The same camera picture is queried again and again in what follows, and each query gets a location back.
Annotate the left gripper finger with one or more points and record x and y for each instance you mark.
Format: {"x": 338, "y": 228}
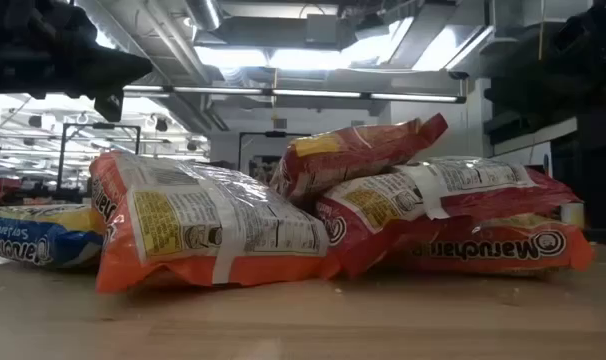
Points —
{"x": 125, "y": 64}
{"x": 120, "y": 84}

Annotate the orange Maruchan noodle pack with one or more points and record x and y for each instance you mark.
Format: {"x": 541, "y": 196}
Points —
{"x": 208, "y": 225}
{"x": 508, "y": 247}

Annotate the blue Maruchan noodle pack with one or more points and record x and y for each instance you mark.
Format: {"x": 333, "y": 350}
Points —
{"x": 28, "y": 240}

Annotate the red Maruchan noodle pack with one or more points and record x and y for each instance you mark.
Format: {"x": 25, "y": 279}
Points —
{"x": 353, "y": 155}
{"x": 363, "y": 240}

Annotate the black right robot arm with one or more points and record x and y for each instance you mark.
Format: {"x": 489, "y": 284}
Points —
{"x": 588, "y": 35}

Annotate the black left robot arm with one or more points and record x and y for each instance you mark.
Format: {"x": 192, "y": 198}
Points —
{"x": 13, "y": 35}

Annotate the black ceiling spotlight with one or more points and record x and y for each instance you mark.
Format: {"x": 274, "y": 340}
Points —
{"x": 161, "y": 125}
{"x": 35, "y": 121}

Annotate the red storage box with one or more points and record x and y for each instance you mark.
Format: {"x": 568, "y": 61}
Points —
{"x": 5, "y": 189}

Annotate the long ceiling light bar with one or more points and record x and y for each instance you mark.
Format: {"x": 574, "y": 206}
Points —
{"x": 413, "y": 97}

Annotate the white and yellow container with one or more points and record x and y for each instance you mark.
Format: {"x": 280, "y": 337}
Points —
{"x": 573, "y": 215}

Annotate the silver round air duct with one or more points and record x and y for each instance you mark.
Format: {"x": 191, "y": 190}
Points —
{"x": 203, "y": 15}

